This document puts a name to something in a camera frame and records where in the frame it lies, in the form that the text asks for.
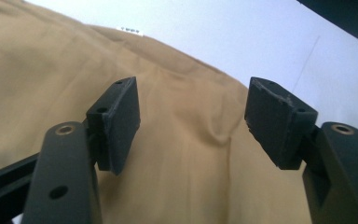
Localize tan children's pants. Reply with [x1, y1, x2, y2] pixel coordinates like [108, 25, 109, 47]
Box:
[0, 0, 313, 224]

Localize white table cover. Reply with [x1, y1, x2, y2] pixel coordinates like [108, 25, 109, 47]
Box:
[0, 0, 358, 175]

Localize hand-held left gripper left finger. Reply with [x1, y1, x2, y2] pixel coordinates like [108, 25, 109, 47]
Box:
[86, 77, 141, 175]

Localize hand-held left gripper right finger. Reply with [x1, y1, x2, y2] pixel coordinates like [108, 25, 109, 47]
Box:
[244, 77, 319, 171]

